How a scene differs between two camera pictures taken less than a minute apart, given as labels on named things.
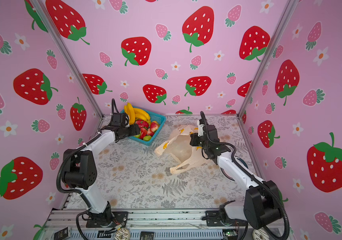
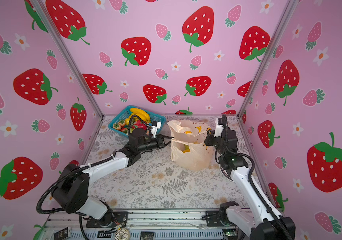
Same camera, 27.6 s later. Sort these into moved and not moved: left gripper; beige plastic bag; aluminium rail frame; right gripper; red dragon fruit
Moved: beige plastic bag; left gripper; right gripper
Not moved: red dragon fruit; aluminium rail frame
